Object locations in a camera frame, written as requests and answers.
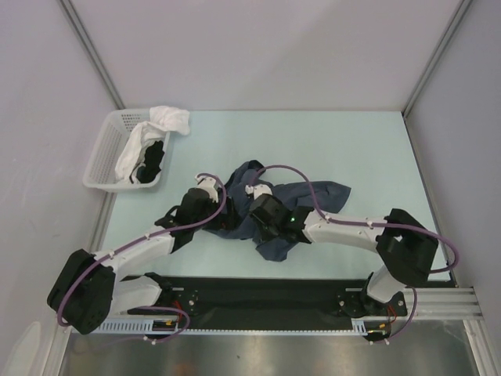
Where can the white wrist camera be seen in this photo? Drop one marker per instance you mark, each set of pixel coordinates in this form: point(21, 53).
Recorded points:
point(209, 185)
point(256, 191)

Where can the blue tank top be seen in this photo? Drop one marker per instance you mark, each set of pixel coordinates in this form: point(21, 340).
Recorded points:
point(331, 197)

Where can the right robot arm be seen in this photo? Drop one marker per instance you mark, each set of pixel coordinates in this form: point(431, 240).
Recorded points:
point(407, 250)

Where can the right aluminium frame post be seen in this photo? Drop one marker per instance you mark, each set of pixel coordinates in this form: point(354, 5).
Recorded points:
point(438, 54)

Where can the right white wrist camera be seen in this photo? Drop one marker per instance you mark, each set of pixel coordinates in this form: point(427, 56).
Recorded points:
point(256, 191)

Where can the slotted cable duct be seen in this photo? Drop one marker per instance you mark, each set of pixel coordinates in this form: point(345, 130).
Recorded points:
point(150, 327)

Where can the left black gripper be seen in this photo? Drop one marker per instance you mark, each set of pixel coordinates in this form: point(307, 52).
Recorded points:
point(225, 221)

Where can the black tank top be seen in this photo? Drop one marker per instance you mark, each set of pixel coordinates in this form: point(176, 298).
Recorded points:
point(146, 170)

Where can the left aluminium frame post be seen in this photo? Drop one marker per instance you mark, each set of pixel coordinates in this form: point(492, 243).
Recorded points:
point(84, 38)

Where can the aluminium frame post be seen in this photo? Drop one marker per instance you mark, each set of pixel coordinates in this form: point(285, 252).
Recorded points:
point(84, 38)
point(438, 54)

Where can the aluminium front rail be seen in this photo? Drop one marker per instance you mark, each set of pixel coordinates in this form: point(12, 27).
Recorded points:
point(423, 304)

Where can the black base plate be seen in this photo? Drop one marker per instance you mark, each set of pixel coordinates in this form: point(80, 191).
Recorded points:
point(222, 304)

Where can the white tank top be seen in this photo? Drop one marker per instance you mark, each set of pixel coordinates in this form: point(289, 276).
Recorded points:
point(163, 119)

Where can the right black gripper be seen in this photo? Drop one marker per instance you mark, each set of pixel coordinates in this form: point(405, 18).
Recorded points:
point(262, 234)

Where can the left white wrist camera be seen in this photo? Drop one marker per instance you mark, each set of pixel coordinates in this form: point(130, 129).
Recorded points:
point(209, 185)

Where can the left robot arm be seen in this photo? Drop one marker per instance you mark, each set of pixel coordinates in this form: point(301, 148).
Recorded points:
point(92, 286)

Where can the white plastic basket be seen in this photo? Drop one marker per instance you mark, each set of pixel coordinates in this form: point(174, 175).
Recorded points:
point(112, 138)

